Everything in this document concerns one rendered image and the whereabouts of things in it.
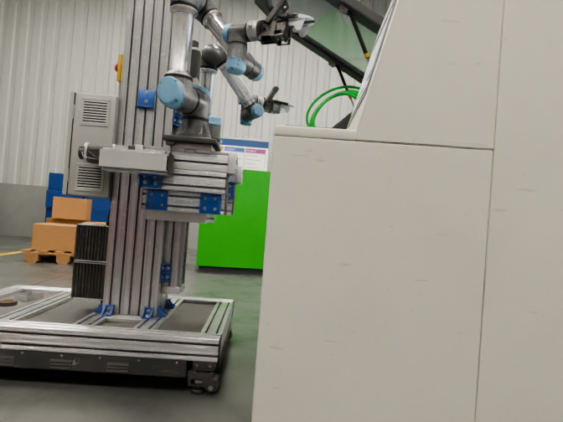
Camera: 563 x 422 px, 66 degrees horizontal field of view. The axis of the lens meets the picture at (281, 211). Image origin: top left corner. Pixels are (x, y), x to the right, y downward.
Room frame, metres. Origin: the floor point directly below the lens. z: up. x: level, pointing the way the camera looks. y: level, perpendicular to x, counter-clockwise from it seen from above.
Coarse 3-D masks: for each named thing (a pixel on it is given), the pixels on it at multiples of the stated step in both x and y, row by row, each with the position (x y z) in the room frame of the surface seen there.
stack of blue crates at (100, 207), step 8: (56, 176) 7.56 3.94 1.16; (56, 184) 7.56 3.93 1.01; (48, 192) 7.51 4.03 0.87; (56, 192) 7.52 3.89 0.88; (48, 200) 7.51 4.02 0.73; (96, 200) 7.61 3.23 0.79; (104, 200) 7.62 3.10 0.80; (48, 208) 7.56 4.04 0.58; (96, 208) 7.61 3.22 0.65; (104, 208) 7.62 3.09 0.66; (48, 216) 7.56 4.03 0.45; (96, 216) 7.57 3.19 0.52; (104, 216) 7.58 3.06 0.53
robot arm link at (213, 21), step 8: (208, 0) 1.84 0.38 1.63; (208, 8) 1.84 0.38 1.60; (216, 8) 1.86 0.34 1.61; (200, 16) 1.86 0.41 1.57; (208, 16) 1.84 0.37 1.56; (216, 16) 1.84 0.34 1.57; (208, 24) 1.86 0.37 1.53; (216, 24) 1.83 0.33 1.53; (224, 24) 1.83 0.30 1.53; (216, 32) 1.83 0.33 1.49; (224, 48) 1.84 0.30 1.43; (256, 64) 1.76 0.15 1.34; (256, 72) 1.78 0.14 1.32; (256, 80) 1.83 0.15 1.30
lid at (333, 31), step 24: (264, 0) 2.33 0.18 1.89; (288, 0) 2.19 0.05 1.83; (312, 0) 2.03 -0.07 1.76; (336, 0) 1.86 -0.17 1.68; (336, 24) 2.11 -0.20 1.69; (360, 24) 1.96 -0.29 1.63; (312, 48) 2.52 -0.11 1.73; (336, 48) 2.36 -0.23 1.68; (360, 48) 2.18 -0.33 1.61; (360, 72) 2.46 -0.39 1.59
